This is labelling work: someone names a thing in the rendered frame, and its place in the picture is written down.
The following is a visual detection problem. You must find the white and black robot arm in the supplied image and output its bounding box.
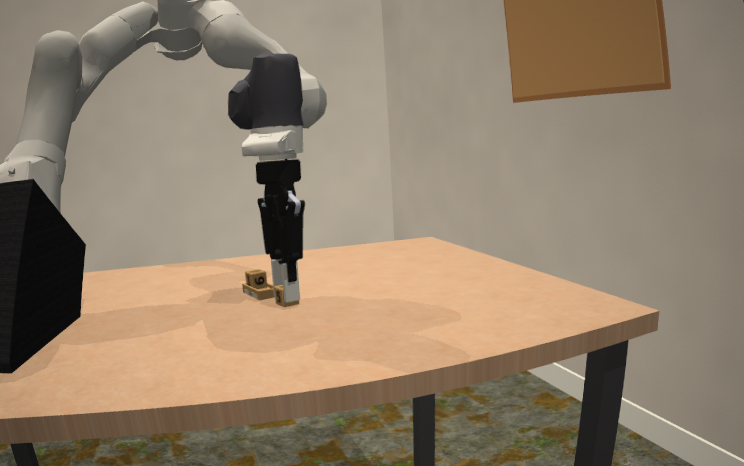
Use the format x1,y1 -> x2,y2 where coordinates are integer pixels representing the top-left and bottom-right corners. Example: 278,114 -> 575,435
0,0 -> 327,213

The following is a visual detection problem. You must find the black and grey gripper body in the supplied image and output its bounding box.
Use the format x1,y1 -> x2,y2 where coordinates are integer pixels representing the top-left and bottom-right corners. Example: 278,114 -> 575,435
256,159 -> 301,216

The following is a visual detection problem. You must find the tan number cube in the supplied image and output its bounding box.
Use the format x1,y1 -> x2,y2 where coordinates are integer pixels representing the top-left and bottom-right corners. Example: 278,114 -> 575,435
245,269 -> 267,289
274,285 -> 300,307

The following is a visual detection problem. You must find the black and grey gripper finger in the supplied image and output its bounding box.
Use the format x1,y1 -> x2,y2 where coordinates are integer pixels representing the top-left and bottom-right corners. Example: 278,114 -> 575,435
258,195 -> 283,297
271,191 -> 305,303

